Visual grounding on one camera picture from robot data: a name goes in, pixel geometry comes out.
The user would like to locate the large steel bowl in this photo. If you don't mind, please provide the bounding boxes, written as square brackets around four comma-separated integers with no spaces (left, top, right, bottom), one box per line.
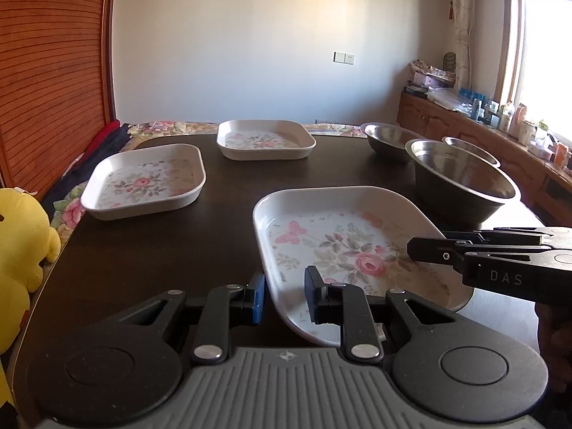
[405,138,521,227]

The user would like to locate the floral square plate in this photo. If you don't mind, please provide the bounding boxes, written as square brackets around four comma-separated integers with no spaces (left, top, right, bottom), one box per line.
[216,119,316,161]
[252,186,473,347]
[80,143,207,221]

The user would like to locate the right hand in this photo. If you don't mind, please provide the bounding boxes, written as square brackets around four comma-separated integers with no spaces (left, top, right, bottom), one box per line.
[535,303,572,392]

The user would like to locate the wooden sideboard cabinet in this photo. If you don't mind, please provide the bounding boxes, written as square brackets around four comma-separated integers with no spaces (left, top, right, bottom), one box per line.
[396,92,572,227]

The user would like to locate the stack of papers and boxes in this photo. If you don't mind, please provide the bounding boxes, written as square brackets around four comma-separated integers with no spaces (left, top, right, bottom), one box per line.
[403,59,456,99]

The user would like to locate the yellow plush toy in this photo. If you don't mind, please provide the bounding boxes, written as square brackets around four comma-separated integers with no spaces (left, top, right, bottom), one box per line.
[0,187,62,408]

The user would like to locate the red and navy clothes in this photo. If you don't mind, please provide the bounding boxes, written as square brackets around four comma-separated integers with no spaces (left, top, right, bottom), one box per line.
[42,121,130,217]

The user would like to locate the patterned curtain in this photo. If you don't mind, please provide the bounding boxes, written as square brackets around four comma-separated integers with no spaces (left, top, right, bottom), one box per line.
[452,0,476,90]

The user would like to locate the wooden slatted wardrobe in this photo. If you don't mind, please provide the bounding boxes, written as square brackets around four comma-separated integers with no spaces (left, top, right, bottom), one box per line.
[1,0,116,197]

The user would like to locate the white wall switch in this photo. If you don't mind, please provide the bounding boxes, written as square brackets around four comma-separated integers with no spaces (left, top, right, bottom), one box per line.
[334,51,355,65]

